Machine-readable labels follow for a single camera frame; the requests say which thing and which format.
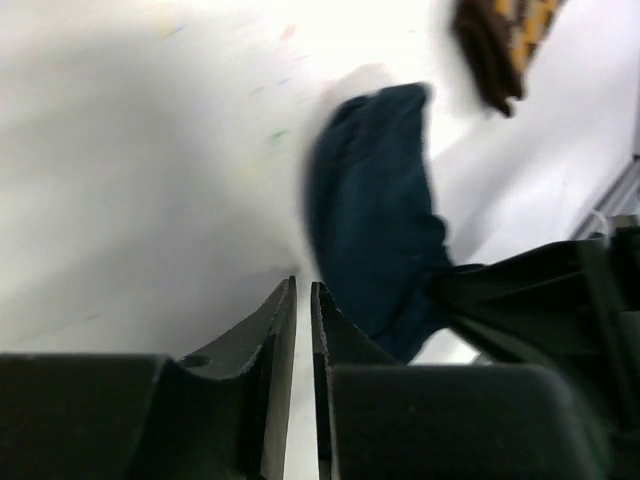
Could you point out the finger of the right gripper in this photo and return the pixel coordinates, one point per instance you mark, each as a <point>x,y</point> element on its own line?
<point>571,307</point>

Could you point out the aluminium frame rail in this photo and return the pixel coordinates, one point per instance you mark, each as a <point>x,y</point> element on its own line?
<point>620,200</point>

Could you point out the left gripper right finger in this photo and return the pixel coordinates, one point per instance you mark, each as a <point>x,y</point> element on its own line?
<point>380,419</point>

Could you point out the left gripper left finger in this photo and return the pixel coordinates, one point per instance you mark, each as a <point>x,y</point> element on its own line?
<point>220,412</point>

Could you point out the brown orange argyle sock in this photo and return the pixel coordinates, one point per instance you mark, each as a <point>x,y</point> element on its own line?
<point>499,39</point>

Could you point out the navy ankle sock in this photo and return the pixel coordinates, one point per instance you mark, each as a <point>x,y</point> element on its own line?
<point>376,241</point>

